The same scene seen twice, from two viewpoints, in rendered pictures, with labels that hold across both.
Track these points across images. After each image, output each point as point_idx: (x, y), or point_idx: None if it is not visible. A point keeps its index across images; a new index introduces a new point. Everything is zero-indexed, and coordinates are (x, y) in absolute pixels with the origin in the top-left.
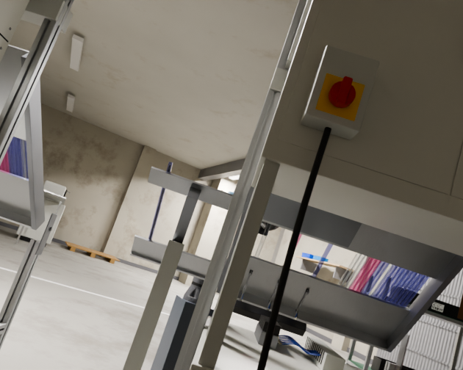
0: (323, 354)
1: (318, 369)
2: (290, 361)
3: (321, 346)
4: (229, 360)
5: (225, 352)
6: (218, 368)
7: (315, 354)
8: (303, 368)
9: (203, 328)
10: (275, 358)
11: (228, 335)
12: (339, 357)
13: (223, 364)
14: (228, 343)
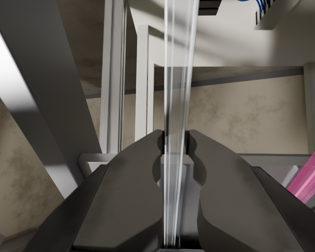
0: (255, 22)
1: (252, 10)
2: (218, 16)
3: (277, 3)
4: (160, 54)
5: (157, 46)
6: (155, 64)
7: (259, 7)
8: (226, 22)
9: (128, 2)
10: (200, 23)
11: (156, 1)
12: (266, 29)
13: (157, 60)
14: (158, 27)
